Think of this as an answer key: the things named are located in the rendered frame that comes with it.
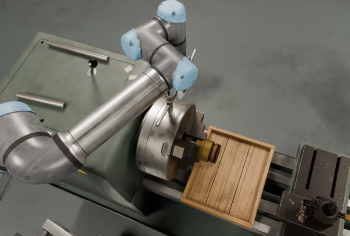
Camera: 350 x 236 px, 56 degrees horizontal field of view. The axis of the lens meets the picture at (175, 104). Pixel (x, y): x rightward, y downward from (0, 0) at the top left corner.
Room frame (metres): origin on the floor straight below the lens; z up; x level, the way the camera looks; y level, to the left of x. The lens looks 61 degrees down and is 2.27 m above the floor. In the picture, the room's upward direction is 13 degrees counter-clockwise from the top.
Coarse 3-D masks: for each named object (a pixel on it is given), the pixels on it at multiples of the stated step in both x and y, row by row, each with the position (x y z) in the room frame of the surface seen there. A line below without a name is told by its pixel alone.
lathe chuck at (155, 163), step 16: (160, 112) 0.56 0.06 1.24; (176, 112) 0.55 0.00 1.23; (192, 112) 0.59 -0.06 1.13; (160, 128) 0.50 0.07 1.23; (176, 128) 0.48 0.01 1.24; (160, 144) 0.45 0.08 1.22; (144, 160) 0.42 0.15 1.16; (160, 160) 0.40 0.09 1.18; (176, 160) 0.43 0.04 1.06; (160, 176) 0.37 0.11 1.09
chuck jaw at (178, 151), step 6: (174, 144) 0.44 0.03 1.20; (180, 144) 0.45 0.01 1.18; (186, 144) 0.45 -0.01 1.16; (192, 144) 0.45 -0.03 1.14; (162, 150) 0.43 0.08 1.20; (168, 150) 0.42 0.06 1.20; (174, 150) 0.42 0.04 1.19; (180, 150) 0.42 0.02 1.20; (186, 150) 0.43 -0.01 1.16; (192, 150) 0.43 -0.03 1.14; (198, 150) 0.43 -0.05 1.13; (180, 156) 0.40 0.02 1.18
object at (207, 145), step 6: (198, 144) 0.46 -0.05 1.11; (204, 144) 0.45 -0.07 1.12; (210, 144) 0.44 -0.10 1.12; (216, 144) 0.44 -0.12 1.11; (204, 150) 0.43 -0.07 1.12; (210, 150) 0.42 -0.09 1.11; (216, 150) 0.42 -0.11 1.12; (198, 156) 0.41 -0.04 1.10; (204, 156) 0.41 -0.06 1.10; (210, 156) 0.40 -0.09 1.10; (216, 156) 0.40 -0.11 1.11; (210, 162) 0.39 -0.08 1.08
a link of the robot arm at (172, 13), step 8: (168, 0) 0.68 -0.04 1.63; (160, 8) 0.64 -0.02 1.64; (168, 8) 0.64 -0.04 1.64; (176, 8) 0.63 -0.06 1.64; (184, 8) 0.64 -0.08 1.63; (160, 16) 0.63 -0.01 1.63; (168, 16) 0.61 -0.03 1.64; (176, 16) 0.61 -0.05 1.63; (184, 16) 0.63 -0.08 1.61; (168, 24) 0.61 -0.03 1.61; (176, 24) 0.61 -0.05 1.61; (184, 24) 0.62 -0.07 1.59; (168, 32) 0.59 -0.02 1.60; (176, 32) 0.60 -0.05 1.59; (184, 32) 0.61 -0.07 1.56; (168, 40) 0.59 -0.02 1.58; (176, 40) 0.60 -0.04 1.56; (184, 40) 0.61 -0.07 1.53
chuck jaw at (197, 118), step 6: (198, 114) 0.58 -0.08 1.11; (192, 120) 0.56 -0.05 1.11; (198, 120) 0.56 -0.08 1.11; (192, 126) 0.54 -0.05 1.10; (198, 126) 0.53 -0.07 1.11; (204, 126) 0.53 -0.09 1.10; (186, 132) 0.52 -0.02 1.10; (192, 132) 0.51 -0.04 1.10; (198, 132) 0.51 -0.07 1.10; (204, 132) 0.50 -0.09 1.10; (192, 138) 0.50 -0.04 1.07; (198, 138) 0.49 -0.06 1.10; (204, 138) 0.48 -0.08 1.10
